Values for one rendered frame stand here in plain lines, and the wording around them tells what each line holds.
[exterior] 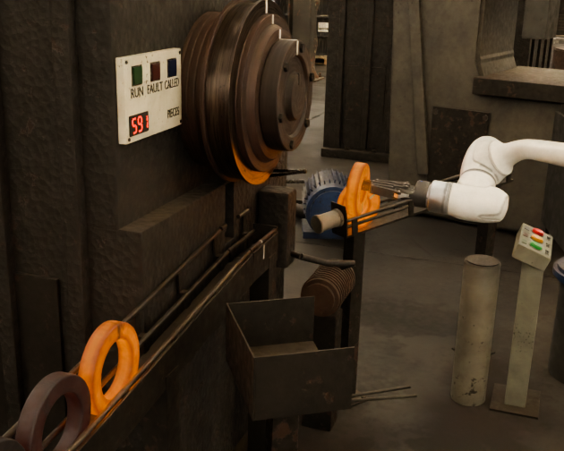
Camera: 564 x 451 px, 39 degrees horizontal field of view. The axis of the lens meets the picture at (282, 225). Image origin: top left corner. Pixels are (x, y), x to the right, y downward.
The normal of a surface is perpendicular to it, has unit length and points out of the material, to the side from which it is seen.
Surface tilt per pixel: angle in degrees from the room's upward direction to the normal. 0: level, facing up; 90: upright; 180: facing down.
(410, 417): 0
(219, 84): 78
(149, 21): 90
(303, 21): 90
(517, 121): 90
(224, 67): 66
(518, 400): 90
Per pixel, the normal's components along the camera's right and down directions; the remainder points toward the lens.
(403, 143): -0.55, 0.25
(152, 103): 0.94, 0.13
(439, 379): 0.03, -0.95
